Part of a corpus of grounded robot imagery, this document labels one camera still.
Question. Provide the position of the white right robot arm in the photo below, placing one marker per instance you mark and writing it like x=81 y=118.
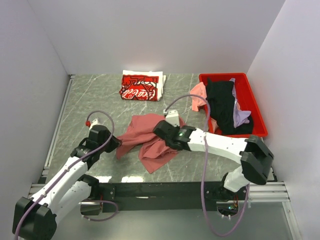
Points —
x=253 y=156

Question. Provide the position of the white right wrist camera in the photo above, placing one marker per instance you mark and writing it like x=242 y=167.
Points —
x=172 y=117

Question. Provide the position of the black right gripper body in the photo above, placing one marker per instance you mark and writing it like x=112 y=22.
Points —
x=170 y=142

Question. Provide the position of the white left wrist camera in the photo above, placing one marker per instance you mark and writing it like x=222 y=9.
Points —
x=91 y=124

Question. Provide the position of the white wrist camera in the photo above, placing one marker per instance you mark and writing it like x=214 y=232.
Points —
x=172 y=117
x=91 y=124

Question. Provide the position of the red plastic bin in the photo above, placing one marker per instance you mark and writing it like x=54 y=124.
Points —
x=244 y=95

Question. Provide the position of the lavender shirt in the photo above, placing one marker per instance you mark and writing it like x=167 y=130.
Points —
x=240 y=117

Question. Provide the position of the dusty rose t-shirt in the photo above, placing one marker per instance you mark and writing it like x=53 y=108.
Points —
x=153 y=153

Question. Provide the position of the black base crossbar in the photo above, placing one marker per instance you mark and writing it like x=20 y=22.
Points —
x=149 y=196

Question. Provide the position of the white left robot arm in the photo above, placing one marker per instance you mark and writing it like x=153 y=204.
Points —
x=37 y=217

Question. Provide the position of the folded red white Coca-Cola shirt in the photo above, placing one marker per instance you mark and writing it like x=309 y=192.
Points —
x=142 y=85

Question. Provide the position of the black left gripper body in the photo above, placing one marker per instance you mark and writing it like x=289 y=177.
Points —
x=112 y=144

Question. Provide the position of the black shirt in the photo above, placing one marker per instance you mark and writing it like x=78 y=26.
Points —
x=221 y=102

